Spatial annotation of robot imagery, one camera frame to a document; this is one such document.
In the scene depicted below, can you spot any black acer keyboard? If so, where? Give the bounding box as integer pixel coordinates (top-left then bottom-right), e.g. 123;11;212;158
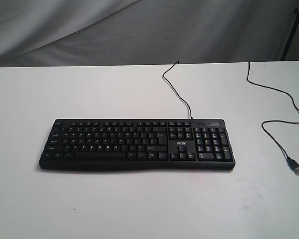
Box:
39;119;235;171

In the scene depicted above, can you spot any grey backdrop cloth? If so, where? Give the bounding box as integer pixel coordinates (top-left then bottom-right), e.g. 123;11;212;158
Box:
0;0;299;67

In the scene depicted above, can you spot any black tripod stand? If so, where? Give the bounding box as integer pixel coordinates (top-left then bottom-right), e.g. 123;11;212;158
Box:
280;4;299;61

